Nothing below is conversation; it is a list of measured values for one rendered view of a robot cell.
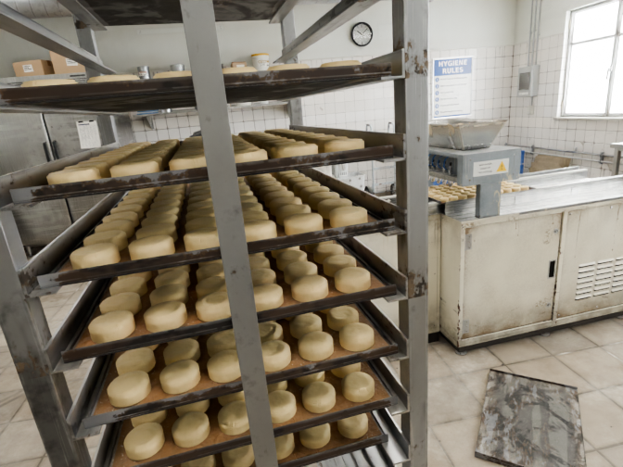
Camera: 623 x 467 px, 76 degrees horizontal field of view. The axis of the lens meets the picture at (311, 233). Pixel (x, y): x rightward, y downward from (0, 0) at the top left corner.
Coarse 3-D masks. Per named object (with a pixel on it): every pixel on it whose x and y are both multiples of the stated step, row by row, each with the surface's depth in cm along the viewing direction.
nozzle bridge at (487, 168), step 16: (448, 160) 225; (464, 160) 197; (480, 160) 199; (496, 160) 201; (512, 160) 203; (448, 176) 218; (464, 176) 199; (480, 176) 201; (496, 176) 203; (512, 176) 205; (480, 192) 204; (496, 192) 206; (480, 208) 206; (496, 208) 209
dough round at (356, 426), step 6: (360, 414) 66; (342, 420) 66; (348, 420) 66; (354, 420) 65; (360, 420) 65; (366, 420) 66; (342, 426) 65; (348, 426) 64; (354, 426) 64; (360, 426) 64; (366, 426) 65; (342, 432) 65; (348, 432) 64; (354, 432) 64; (360, 432) 64
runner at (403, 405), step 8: (376, 360) 67; (384, 360) 64; (376, 368) 67; (384, 368) 64; (384, 376) 65; (392, 376) 61; (392, 384) 62; (400, 384) 59; (392, 392) 61; (400, 392) 59; (400, 400) 59; (408, 400) 57; (392, 408) 58; (400, 408) 58; (408, 408) 57
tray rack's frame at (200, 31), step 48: (192, 0) 38; (192, 48) 39; (0, 240) 38; (240, 240) 45; (0, 288) 39; (240, 288) 47; (48, 336) 44; (240, 336) 48; (48, 384) 43; (48, 432) 45
